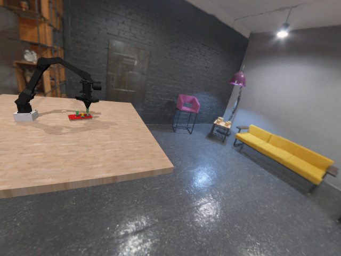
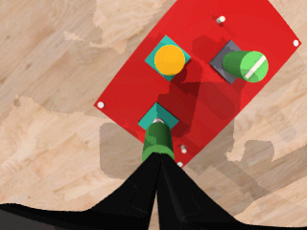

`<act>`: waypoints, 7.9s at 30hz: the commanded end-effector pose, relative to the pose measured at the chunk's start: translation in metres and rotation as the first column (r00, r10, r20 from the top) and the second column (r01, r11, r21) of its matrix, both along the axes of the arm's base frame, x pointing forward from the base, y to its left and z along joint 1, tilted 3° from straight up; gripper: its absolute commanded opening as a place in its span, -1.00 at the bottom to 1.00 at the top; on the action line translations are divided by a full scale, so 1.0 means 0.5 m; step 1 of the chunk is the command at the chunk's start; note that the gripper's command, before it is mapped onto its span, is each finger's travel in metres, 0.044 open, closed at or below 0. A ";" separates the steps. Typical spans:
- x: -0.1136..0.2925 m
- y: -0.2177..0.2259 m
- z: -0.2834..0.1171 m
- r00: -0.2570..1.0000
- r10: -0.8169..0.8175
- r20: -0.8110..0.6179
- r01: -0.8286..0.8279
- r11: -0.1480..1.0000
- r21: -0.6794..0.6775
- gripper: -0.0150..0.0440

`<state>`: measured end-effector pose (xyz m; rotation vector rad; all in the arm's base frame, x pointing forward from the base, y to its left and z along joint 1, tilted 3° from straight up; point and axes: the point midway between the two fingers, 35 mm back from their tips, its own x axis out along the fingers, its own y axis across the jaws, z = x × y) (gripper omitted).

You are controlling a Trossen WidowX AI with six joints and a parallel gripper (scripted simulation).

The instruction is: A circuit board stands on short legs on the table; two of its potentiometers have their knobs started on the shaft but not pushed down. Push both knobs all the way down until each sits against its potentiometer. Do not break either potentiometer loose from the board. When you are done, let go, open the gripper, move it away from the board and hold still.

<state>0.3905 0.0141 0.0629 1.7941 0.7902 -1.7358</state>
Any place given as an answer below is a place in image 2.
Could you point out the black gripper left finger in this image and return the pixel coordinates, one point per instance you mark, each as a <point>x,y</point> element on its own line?
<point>128,208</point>

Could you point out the red circuit board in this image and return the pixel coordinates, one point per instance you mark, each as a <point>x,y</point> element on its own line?
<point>192,74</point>

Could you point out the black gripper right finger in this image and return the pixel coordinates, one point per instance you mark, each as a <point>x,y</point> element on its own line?
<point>183,205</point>

